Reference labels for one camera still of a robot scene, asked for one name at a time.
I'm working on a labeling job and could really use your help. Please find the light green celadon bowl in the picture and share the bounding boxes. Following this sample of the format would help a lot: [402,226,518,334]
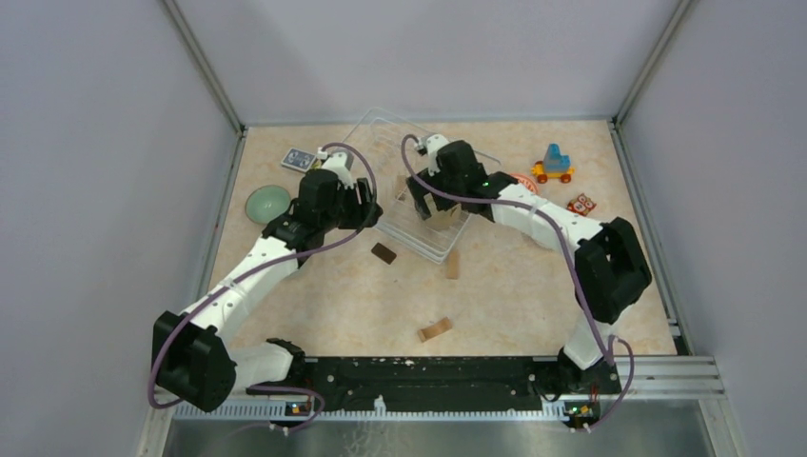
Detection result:
[245,185,291,225]

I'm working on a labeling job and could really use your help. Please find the white orange pattern bowl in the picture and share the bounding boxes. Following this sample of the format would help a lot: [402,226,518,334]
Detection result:
[511,173,539,194]

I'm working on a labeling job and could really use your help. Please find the beige flower pattern bowl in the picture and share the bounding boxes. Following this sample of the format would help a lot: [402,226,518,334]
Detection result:
[423,194,462,231]

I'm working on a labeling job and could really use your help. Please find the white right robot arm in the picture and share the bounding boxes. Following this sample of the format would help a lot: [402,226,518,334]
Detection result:
[401,134,652,392]

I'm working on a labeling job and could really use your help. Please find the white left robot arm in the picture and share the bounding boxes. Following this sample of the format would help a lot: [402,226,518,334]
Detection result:
[147,169,383,412]

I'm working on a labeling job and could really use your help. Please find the small wooden block under rack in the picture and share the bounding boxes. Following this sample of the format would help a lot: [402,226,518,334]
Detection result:
[394,175,407,201]

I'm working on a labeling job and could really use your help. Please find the dark brown block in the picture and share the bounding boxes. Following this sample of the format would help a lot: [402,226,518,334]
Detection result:
[370,243,398,265]

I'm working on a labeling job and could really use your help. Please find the blue playing card box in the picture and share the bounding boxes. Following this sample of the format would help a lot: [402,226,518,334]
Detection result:
[280,148,319,173]

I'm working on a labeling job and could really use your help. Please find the light wooden block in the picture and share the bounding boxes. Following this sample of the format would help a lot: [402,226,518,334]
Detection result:
[445,248,461,280]

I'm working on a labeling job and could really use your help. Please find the colourful toy block car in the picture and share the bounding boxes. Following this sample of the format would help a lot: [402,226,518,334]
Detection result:
[531,143,575,184]

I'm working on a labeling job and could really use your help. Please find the arched wooden block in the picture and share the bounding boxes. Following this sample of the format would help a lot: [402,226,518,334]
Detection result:
[417,316,453,343]

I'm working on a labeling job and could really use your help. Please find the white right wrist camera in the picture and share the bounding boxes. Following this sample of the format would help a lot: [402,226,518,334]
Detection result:
[416,133,450,176]

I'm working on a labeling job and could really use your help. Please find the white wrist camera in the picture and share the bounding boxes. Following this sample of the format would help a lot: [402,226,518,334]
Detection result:
[416,133,450,176]
[316,148,356,189]

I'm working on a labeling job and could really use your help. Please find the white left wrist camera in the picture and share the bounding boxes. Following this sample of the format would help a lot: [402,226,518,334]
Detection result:
[316,148,356,189]

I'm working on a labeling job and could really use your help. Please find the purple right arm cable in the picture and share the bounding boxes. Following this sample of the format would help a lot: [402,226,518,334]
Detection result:
[401,133,637,433]

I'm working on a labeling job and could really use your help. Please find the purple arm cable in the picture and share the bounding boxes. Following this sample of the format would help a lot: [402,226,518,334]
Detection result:
[147,141,380,436]
[401,133,637,433]

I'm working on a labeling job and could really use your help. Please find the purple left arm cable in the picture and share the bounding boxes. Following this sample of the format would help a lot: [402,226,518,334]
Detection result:
[147,141,380,436]

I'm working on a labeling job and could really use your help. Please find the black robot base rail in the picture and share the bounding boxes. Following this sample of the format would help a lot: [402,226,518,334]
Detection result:
[281,356,621,413]

